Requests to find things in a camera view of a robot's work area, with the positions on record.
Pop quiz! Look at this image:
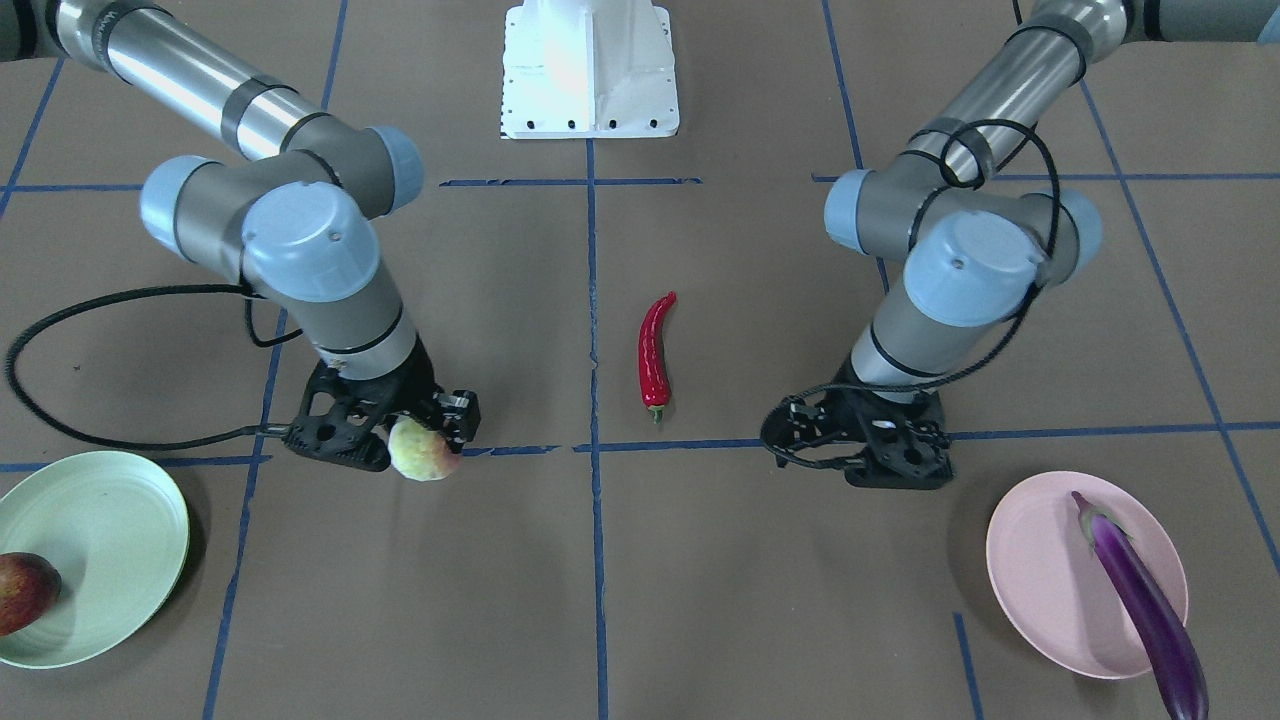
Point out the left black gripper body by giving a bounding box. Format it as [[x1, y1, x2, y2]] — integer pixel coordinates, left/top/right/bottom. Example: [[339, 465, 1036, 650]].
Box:
[[760, 380, 955, 489]]

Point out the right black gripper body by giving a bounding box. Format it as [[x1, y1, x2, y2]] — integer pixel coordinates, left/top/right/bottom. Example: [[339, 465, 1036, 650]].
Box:
[[283, 350, 481, 471]]

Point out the red chili pepper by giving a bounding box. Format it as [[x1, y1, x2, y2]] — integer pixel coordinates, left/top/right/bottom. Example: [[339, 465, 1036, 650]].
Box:
[[637, 291, 678, 425]]

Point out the red yellow pomegranate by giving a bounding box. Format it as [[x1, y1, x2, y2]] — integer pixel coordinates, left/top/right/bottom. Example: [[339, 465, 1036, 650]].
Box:
[[1, 552, 63, 637]]

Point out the purple eggplant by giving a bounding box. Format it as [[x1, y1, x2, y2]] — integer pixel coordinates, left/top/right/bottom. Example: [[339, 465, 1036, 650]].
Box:
[[1070, 491, 1210, 719]]

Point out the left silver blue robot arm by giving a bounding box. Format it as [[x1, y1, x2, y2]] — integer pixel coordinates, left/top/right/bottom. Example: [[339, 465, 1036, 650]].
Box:
[[759, 1, 1277, 489]]

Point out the pink plate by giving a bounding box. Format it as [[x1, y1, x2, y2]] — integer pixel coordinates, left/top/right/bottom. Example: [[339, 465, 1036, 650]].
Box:
[[986, 471, 1189, 680]]

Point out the light green plate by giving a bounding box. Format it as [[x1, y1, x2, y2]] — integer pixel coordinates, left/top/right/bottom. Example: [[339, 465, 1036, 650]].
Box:
[[1, 451, 189, 670]]

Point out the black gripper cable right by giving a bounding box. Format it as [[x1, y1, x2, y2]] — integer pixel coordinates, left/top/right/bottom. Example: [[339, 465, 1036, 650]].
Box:
[[5, 284, 301, 451]]

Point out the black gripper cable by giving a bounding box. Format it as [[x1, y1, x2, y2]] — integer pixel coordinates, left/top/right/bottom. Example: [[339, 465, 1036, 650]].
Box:
[[790, 118, 1061, 401], [5, 284, 301, 451]]

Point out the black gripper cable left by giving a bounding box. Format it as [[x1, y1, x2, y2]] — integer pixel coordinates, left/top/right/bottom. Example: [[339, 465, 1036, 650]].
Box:
[[790, 118, 1061, 401]]

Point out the white camera pedestal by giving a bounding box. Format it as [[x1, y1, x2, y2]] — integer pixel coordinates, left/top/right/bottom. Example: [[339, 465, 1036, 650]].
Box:
[[500, 1, 681, 140]]

